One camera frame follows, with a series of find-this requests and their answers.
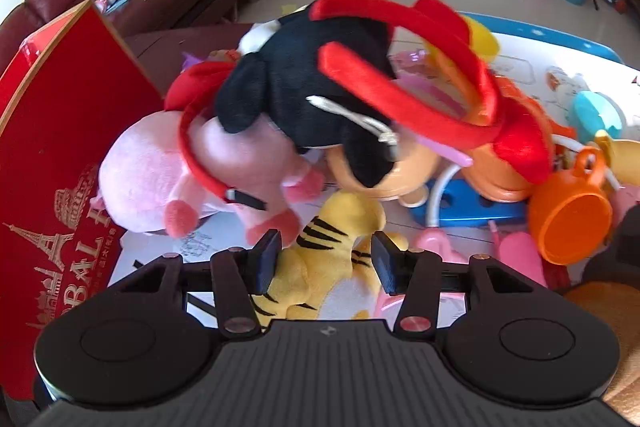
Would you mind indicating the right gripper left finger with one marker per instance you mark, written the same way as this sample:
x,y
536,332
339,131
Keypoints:
x,y
238,274

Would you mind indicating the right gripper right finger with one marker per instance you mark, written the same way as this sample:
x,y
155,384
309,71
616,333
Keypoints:
x,y
415,276

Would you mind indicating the yellow tiger plush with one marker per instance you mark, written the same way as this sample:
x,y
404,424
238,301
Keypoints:
x,y
328,273

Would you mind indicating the red plush headband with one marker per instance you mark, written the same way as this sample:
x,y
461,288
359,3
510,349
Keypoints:
x,y
446,41

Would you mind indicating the black Mickey plush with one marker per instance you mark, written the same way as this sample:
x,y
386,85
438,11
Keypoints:
x,y
278,72

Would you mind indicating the pink pig headband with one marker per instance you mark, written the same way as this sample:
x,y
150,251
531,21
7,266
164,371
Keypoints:
x,y
451,305

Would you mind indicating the blue perforated toy bar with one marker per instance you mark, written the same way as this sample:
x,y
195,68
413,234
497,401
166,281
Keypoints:
x,y
461,206

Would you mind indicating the orange toy bowl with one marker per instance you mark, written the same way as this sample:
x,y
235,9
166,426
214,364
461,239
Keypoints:
x,y
403,179

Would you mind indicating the pink toy knife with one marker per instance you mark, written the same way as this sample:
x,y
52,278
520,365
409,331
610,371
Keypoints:
x,y
518,251

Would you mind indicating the orange toy pan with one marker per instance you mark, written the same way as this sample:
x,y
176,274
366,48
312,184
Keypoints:
x,y
509,169

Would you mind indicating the pink pig plush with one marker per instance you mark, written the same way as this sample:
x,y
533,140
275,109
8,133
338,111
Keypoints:
x,y
170,170

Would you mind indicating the orange toy cup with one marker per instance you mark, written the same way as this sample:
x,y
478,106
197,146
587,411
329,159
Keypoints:
x,y
569,215

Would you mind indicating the red bow headband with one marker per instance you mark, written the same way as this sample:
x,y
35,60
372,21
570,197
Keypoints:
x,y
193,94

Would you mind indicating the pink butterfly headband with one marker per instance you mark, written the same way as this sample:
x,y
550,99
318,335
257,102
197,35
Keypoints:
x,y
424,83

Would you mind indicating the brown plush slipper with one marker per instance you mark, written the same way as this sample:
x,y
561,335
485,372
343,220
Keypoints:
x,y
610,290

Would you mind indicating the yellow paper cup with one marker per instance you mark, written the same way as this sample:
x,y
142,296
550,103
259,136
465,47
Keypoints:
x,y
622,157

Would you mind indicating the cyan plastic lid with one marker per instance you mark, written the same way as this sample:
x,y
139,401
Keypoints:
x,y
591,112

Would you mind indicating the white instruction sheet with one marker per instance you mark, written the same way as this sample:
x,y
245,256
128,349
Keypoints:
x,y
550,74

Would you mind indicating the yellow plastic bowl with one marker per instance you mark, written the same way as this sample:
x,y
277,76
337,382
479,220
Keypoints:
x,y
482,41

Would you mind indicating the red gift box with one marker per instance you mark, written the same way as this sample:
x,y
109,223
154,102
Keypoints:
x,y
71,89

